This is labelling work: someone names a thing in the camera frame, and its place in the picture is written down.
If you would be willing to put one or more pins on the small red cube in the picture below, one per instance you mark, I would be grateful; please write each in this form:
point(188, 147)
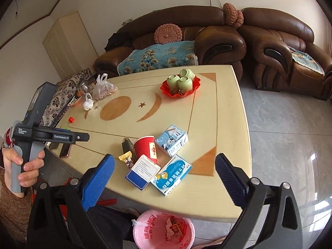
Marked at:
point(71, 120)

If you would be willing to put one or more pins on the floral armchair seat cover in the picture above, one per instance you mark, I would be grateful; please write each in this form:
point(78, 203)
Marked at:
point(307, 61)

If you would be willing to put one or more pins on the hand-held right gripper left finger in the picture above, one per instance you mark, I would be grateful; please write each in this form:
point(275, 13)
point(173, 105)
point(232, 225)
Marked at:
point(99, 179)

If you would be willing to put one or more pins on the person's brown sparkly clothing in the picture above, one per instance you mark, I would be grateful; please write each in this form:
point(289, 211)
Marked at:
point(13, 217)

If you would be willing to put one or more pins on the blue floral sofa cover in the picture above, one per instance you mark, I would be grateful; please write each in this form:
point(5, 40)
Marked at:
point(155, 57)

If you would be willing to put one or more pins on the round pink knitted cushion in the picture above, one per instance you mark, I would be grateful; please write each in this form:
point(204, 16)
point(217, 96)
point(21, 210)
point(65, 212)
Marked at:
point(168, 34)
point(232, 14)

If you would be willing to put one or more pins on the brown leather armchair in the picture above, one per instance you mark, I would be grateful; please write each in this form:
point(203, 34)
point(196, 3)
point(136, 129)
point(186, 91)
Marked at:
point(280, 44)

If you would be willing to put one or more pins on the red paper cup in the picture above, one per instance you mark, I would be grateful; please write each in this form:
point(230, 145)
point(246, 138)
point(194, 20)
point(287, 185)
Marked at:
point(147, 149)

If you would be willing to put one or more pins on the clear bag of peanuts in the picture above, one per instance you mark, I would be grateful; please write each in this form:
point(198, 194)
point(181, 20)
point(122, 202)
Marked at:
point(103, 89)

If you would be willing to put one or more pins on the purple candy wrapper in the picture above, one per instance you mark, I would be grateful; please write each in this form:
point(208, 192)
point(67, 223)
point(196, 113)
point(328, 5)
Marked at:
point(129, 164)

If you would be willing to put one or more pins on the white and blue medicine box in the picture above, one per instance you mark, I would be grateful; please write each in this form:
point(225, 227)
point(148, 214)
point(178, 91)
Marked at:
point(144, 171)

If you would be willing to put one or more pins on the brown leather sofa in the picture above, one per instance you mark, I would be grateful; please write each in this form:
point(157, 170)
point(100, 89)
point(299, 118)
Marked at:
point(207, 36)

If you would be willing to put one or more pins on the person's left hand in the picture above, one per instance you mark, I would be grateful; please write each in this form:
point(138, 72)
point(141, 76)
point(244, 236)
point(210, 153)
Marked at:
point(31, 167)

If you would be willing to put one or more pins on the dark snack packet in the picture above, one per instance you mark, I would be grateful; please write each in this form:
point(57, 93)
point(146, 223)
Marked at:
point(128, 146)

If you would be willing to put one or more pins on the dark clothing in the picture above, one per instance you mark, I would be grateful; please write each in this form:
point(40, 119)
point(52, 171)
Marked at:
point(114, 41)

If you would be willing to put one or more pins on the small white plastic bag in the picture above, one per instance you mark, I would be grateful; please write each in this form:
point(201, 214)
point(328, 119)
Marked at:
point(88, 103)

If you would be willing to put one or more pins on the blue cartoon medicine box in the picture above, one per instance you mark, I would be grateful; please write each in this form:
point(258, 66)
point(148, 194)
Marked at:
point(172, 175)

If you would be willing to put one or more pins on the dark floral patterned cloth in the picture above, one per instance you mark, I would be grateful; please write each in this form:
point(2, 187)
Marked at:
point(62, 93)

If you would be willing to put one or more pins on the cream cabinet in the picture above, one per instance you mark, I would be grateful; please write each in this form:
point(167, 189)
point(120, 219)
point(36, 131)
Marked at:
point(70, 46)

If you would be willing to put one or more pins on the red scalloped plate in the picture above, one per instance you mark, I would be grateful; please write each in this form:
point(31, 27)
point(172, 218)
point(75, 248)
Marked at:
point(181, 92)

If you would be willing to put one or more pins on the light blue milk carton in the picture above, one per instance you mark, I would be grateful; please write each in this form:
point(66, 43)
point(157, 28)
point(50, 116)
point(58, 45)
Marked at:
point(171, 140)

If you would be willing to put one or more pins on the green ceramic cup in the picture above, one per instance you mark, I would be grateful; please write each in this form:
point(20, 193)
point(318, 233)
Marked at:
point(173, 81)
point(185, 83)
point(187, 74)

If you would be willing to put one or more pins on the glass jar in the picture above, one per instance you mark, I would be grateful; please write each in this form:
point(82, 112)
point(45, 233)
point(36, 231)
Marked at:
point(83, 86)

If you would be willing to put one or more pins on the yellow candy wrapper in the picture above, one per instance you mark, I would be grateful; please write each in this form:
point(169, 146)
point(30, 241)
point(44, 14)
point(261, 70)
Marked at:
point(125, 157)

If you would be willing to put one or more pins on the pink phone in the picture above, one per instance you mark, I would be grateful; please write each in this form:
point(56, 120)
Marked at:
point(64, 151)

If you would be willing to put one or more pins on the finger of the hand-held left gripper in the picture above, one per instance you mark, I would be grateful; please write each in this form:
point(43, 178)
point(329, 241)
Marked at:
point(83, 136)

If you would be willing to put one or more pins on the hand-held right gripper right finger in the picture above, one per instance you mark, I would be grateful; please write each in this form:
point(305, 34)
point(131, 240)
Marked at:
point(229, 181)

